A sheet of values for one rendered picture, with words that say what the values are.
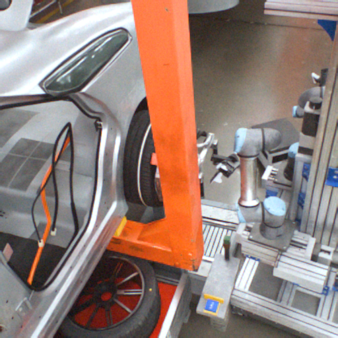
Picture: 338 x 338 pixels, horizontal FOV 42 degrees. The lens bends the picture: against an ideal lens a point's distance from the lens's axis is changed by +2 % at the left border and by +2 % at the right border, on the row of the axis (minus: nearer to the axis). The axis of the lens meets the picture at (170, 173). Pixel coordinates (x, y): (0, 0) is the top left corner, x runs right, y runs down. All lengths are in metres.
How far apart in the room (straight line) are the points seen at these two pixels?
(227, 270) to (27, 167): 1.44
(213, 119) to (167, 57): 3.02
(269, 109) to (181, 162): 2.90
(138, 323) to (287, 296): 1.00
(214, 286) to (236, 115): 2.42
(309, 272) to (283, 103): 2.75
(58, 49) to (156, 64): 0.61
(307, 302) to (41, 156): 1.96
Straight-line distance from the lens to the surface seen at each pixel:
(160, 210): 3.31
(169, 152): 2.03
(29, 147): 3.05
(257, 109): 4.85
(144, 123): 2.78
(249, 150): 2.21
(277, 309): 2.98
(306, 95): 2.51
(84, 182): 2.68
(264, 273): 3.13
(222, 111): 4.83
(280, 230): 2.51
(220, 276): 2.82
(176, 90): 1.80
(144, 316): 2.66
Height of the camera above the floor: 2.82
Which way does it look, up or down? 43 degrees down
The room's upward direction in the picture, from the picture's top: 8 degrees counter-clockwise
